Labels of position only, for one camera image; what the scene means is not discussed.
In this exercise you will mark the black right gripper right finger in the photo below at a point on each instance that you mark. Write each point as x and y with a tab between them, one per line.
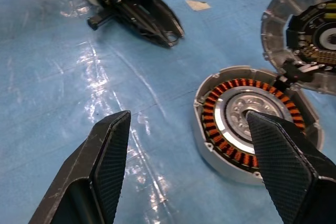
283	171

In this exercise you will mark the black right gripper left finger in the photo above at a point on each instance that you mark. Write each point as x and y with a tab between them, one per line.
105	169

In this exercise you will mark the silver motor housing copper windings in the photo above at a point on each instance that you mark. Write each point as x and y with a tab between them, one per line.
210	119

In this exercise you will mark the white tape scrap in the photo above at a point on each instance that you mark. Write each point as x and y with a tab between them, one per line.
198	5

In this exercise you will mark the blue plastic table cover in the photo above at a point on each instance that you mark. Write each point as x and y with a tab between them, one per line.
52	77

